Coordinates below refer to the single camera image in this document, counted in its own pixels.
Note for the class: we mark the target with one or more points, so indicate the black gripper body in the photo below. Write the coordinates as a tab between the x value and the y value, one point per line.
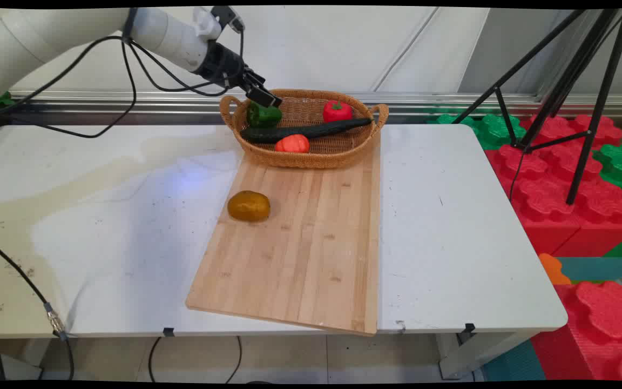
223	64

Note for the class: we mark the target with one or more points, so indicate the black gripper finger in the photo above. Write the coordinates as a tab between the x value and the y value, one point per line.
265	98
256	77

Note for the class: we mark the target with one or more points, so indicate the yellow-brown potato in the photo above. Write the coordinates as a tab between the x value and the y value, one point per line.
248	206

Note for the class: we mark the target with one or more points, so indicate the green bell pepper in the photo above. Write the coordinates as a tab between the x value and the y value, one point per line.
264	115

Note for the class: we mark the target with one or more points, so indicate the dark green cucumber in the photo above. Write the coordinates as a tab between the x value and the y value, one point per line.
305	131

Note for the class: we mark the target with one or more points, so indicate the orange-red tomato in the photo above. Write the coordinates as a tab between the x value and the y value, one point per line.
292	144

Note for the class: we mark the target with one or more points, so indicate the woven wicker basket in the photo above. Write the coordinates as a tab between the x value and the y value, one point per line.
311	154

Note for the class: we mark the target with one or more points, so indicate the red bell pepper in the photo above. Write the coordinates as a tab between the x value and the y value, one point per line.
337	111

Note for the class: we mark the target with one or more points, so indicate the bamboo cutting board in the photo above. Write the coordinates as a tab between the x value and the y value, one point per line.
300	243

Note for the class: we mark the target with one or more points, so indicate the green foam block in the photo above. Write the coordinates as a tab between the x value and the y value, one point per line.
492	129
621	165

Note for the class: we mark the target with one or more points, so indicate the large red foam block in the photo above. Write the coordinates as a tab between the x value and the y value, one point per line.
554	189

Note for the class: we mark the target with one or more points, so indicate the black tripod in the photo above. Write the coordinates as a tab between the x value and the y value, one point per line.
575	81

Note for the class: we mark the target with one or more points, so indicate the white table leg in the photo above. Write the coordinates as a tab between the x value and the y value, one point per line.
478	354

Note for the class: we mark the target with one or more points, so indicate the orange foam piece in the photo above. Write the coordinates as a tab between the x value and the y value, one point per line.
553	270

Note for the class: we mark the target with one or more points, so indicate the teal foam mat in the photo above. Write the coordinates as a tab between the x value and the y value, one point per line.
513	364

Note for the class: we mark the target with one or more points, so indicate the teal foam block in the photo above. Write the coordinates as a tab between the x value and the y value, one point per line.
597	268

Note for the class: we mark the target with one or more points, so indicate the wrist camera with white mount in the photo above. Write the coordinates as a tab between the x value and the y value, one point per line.
218	20

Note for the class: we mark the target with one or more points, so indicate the aluminium wall rail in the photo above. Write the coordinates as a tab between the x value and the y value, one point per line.
451	100

